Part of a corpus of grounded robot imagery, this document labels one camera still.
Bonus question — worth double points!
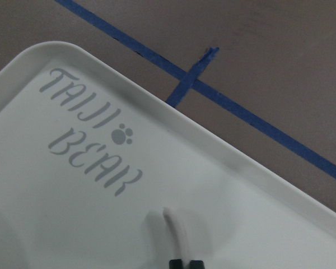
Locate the white bear tray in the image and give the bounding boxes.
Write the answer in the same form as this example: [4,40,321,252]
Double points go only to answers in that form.
[0,41,336,268]

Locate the translucent white spoon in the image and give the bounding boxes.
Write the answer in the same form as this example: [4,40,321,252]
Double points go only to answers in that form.
[145,206,191,261]

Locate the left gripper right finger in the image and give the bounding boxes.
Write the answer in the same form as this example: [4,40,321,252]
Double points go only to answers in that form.
[189,260,204,269]

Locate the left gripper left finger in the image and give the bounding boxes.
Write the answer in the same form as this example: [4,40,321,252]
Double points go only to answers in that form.
[169,259,183,269]

